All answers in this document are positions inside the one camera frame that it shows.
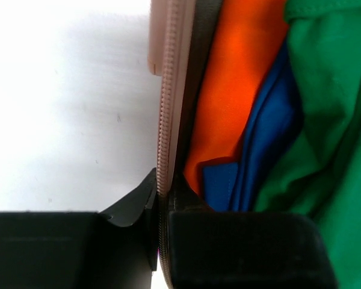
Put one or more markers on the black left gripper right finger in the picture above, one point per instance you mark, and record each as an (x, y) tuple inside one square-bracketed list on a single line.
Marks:
[(208, 249)]

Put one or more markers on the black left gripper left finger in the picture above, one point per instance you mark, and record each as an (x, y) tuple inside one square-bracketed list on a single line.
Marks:
[(114, 248)]

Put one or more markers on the blue zip jacket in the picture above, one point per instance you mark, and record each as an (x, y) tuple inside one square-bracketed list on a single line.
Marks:
[(275, 121)]

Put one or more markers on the green t-shirt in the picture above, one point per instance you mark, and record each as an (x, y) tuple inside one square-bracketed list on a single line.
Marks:
[(320, 176)]

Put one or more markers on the orange jacket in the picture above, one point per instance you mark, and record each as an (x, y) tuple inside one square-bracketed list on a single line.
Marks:
[(246, 41)]

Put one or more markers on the pink suitcase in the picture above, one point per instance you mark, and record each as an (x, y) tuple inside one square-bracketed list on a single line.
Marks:
[(180, 38)]

